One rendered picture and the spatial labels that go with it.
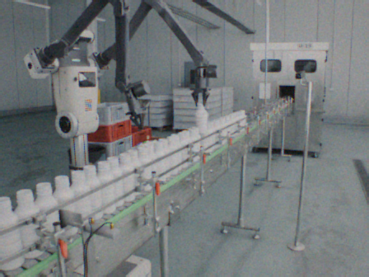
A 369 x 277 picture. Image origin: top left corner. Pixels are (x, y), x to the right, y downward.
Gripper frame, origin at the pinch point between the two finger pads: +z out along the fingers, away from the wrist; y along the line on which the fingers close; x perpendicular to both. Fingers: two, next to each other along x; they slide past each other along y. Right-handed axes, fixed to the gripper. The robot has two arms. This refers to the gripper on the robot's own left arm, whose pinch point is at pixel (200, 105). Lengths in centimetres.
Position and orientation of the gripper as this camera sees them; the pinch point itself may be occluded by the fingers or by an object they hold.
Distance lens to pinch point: 171.3
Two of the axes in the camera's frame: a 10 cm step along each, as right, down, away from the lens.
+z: 0.1, 9.8, 1.8
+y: -9.1, -0.7, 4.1
